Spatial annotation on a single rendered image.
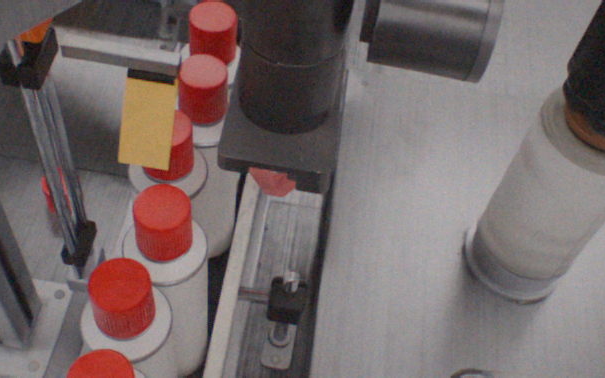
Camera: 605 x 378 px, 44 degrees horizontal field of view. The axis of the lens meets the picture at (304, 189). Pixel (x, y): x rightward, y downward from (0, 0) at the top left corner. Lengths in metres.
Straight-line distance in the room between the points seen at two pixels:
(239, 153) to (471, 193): 0.35
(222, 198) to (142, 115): 0.14
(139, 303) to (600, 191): 0.32
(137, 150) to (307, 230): 0.31
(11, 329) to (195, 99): 0.26
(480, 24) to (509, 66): 0.56
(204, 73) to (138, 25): 0.41
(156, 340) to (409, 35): 0.22
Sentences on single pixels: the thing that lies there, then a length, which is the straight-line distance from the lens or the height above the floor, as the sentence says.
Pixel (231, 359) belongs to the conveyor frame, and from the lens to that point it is 0.61.
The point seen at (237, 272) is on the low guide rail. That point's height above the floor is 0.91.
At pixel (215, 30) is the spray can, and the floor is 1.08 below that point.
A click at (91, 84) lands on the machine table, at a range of 0.84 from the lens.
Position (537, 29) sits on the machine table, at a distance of 0.99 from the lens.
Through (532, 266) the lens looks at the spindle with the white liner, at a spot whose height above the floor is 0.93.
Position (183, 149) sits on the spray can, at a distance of 0.46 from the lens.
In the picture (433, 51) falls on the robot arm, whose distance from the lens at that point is 0.37.
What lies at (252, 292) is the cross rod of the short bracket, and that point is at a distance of 0.60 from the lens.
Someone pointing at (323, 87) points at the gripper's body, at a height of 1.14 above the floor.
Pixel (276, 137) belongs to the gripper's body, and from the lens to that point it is 0.43.
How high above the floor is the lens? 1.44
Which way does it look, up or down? 55 degrees down
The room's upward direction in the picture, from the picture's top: 11 degrees clockwise
